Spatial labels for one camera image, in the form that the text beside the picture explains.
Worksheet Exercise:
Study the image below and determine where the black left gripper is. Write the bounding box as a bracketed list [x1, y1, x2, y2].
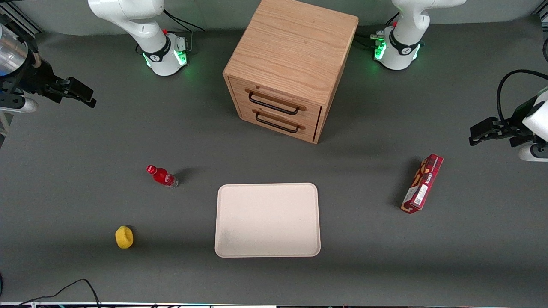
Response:
[469, 96, 539, 147]

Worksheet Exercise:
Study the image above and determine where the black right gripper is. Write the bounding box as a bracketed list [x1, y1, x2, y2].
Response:
[3, 53, 97, 108]

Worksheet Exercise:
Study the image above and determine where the wooden drawer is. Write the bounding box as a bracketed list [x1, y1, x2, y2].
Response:
[235, 101, 320, 143]
[229, 77, 322, 124]

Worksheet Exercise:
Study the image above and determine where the black metal drawer handle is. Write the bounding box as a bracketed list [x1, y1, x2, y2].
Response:
[245, 88, 307, 116]
[253, 109, 306, 134]

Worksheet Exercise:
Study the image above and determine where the wooden two-drawer cabinet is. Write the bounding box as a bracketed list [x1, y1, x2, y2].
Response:
[223, 0, 359, 145]

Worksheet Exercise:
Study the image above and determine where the white metal stand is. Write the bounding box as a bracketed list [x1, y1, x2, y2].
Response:
[0, 112, 12, 148]

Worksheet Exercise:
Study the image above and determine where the red snack box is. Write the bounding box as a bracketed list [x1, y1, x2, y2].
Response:
[401, 154, 444, 214]

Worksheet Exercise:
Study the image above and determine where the small red bottle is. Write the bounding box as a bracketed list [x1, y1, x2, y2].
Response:
[146, 165, 179, 188]

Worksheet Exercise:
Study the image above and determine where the yellow lemon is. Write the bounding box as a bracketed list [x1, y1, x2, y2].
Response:
[115, 225, 134, 249]

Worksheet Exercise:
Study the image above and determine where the beige rectangular tray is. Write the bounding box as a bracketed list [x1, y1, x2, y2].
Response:
[214, 183, 321, 258]

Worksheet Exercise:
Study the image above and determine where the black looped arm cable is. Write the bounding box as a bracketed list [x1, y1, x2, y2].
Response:
[496, 69, 548, 125]

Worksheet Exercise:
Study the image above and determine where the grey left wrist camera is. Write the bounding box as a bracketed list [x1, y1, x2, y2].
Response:
[518, 143, 548, 163]

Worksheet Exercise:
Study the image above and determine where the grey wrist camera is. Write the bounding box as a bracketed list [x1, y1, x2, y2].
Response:
[518, 143, 548, 163]
[0, 96, 39, 114]

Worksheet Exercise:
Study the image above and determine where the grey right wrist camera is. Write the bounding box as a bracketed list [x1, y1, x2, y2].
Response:
[0, 96, 39, 114]

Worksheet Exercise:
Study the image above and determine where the aluminium frame profile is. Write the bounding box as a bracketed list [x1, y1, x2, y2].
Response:
[0, 0, 44, 40]

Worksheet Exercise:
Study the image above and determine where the black base cable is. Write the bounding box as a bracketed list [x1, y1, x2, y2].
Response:
[163, 9, 206, 53]
[354, 12, 399, 48]

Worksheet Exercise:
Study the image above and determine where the thin black floor cable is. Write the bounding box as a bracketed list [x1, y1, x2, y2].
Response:
[19, 278, 101, 307]

